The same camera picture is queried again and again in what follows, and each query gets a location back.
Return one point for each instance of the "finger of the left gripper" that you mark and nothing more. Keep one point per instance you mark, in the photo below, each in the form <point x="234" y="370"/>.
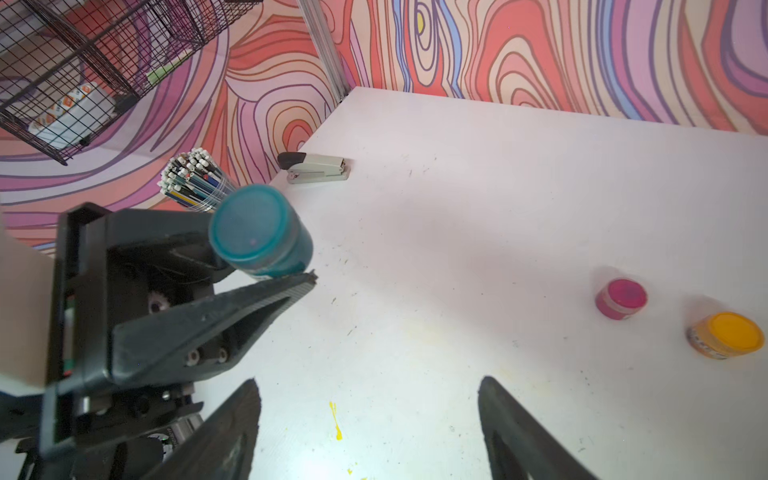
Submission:
<point x="199" y="340"/>
<point x="185" y="256"/>

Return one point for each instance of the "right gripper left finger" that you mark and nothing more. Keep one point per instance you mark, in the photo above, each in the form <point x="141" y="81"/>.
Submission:
<point x="223" y="447"/>

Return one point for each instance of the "magenta paint jar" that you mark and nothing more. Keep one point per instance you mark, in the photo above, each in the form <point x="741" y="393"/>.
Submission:
<point x="606" y="310"/>

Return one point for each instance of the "magenta jar lid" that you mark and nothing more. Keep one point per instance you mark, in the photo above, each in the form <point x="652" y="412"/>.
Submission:
<point x="625" y="296"/>

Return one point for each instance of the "left black wire basket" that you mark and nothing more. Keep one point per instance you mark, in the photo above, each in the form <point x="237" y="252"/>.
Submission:
<point x="49" y="48"/>

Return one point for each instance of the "teal jar lid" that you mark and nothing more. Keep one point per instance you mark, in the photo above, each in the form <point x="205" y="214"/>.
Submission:
<point x="253" y="227"/>

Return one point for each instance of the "orange jar lid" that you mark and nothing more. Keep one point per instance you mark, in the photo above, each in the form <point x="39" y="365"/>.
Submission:
<point x="733" y="334"/>

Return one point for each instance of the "teal paint jar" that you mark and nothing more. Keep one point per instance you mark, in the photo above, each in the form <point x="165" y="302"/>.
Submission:
<point x="297" y="259"/>

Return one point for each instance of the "grey stapler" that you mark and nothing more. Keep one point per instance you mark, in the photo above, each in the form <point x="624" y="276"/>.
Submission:
<point x="305" y="168"/>

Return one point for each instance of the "orange paint jar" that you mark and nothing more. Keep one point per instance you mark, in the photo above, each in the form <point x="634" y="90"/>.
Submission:
<point x="698" y="337"/>

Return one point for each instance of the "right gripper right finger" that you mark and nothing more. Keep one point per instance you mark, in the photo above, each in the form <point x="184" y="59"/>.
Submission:
<point x="518" y="446"/>

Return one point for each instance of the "cup of pencils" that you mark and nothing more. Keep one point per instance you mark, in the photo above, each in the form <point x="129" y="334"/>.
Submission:
<point x="195" y="181"/>

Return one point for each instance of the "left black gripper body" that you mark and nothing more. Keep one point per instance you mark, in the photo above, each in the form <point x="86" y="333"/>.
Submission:
<point x="96" y="287"/>

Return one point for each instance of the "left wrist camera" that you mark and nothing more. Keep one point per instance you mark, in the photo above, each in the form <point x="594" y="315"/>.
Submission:
<point x="26" y="290"/>

